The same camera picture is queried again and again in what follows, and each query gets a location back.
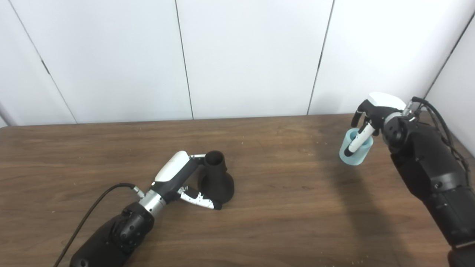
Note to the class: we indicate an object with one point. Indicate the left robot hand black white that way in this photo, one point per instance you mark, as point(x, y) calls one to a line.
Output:
point(172, 167)

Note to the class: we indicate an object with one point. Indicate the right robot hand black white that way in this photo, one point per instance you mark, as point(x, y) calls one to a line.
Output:
point(382, 104)

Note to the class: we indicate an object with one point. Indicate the black funnel-shaped nozzle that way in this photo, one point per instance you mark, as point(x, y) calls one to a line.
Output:
point(217, 181)

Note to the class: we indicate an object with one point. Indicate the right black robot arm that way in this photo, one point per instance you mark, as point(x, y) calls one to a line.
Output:
point(434, 178)

